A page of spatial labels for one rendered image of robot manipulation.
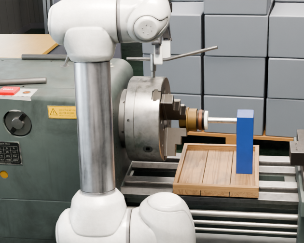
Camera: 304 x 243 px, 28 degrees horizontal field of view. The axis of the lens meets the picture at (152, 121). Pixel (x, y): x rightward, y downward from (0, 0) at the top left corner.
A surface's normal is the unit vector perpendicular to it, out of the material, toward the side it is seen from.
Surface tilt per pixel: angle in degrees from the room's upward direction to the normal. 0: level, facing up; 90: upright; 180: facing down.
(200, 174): 0
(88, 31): 85
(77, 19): 76
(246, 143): 90
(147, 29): 96
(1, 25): 90
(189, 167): 0
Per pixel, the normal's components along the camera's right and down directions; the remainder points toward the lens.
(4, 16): 0.98, 0.03
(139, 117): -0.17, -0.04
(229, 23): -0.23, 0.37
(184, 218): 0.67, -0.11
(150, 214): -0.50, -0.29
